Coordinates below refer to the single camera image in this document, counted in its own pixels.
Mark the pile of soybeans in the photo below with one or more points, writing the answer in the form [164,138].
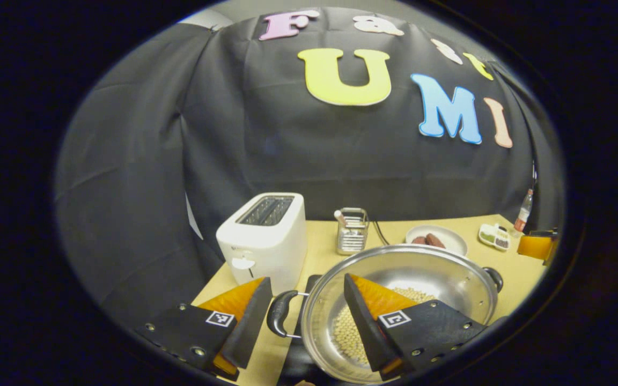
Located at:
[346,332]

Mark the stainless steel pot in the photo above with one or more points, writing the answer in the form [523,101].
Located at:
[427,273]

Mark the white round plate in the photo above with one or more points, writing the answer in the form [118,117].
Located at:
[451,241]

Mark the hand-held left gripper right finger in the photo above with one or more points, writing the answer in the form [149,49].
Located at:
[360,321]

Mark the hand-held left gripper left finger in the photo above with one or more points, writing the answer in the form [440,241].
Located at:
[250,327]

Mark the brown meat patty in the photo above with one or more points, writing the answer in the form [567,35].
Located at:
[435,240]
[419,240]

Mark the black induction cooktop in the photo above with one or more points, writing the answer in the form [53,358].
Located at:
[295,367]

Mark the white toaster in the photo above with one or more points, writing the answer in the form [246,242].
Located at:
[271,252]

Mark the white divided bean dish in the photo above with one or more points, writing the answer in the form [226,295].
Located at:
[494,237]

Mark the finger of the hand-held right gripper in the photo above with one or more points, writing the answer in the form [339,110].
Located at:
[534,246]

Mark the plastic water bottle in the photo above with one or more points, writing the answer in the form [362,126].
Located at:
[523,214]

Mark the black backdrop cloth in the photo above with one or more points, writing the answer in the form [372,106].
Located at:
[260,150]

